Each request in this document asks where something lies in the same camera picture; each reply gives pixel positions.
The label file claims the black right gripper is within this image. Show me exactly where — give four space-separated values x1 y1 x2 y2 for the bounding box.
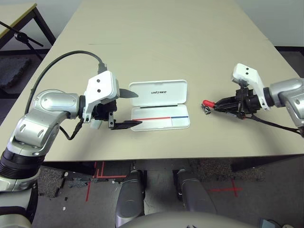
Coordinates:
213 81 265 117

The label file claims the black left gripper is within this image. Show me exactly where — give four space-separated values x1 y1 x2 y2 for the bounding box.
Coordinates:
93 88 143 131

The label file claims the white plastic pencil case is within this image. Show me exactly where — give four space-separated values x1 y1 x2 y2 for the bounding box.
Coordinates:
128 79 191 132

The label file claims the dark speckled carpet tile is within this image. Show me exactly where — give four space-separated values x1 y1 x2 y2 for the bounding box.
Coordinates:
189 158 266 184

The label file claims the grey robot left leg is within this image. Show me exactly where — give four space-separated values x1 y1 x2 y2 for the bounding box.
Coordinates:
114 169 147 223

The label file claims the grey robot leg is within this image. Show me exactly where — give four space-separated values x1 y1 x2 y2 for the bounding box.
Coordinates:
174 169 217 215
114 169 147 223

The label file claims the grey robot right leg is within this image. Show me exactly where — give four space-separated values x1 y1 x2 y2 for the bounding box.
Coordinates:
174 169 217 215

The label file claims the dark foam mat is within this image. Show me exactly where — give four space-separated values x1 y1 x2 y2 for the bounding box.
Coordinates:
0 55 32 87

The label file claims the beige robot torso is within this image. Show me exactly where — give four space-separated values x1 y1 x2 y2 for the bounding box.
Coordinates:
113 211 262 228

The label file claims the grey blue box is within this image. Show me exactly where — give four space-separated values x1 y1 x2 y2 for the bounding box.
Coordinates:
258 218 281 228

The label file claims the black tripod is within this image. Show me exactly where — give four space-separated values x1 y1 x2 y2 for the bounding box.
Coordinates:
0 20 45 60

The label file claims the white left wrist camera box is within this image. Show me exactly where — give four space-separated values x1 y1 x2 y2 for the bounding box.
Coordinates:
81 70 121 124

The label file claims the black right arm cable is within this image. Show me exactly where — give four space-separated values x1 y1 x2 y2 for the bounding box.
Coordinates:
246 113 304 139

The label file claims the side table with black frame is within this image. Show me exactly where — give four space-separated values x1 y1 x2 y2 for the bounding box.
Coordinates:
0 2 57 51

